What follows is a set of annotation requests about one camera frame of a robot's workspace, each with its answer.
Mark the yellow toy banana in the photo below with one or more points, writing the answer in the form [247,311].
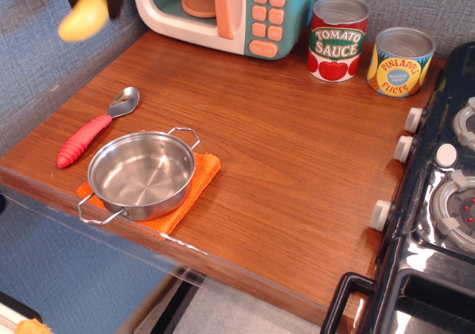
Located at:
[86,19]

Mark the orange microwave turntable plate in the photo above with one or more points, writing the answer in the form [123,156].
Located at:
[199,8]

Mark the teal toy microwave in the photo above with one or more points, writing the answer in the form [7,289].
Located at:
[266,29]

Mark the stainless steel pot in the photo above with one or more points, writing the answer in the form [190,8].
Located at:
[144,175]

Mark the orange knitted cloth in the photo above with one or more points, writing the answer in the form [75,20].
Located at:
[207,167]

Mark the tomato sauce can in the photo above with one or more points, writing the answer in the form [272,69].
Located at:
[337,35]

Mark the pineapple slices can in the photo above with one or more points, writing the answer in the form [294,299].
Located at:
[400,61]

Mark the black toy stove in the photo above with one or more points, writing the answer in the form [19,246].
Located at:
[424,279]

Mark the red-handled metal spoon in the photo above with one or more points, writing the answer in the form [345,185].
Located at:
[123,104]

